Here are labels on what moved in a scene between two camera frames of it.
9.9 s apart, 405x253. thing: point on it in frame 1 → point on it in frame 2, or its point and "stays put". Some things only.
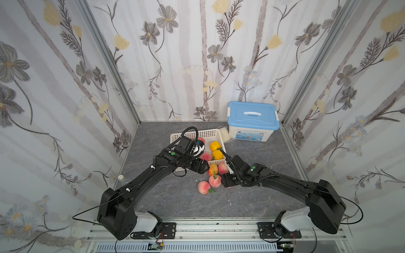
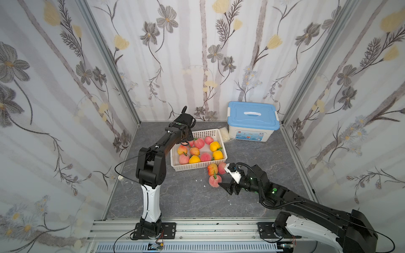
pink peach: [206, 156] stays put
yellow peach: [217, 154] stays put
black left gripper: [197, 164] → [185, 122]
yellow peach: [214, 145] stays put
